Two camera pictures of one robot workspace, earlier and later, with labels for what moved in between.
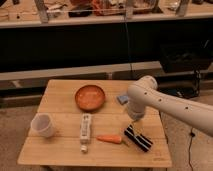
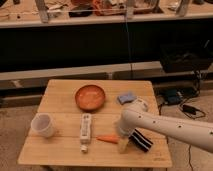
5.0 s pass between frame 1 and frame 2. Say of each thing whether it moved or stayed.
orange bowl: stayed
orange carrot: stayed
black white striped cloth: stayed
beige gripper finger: moved
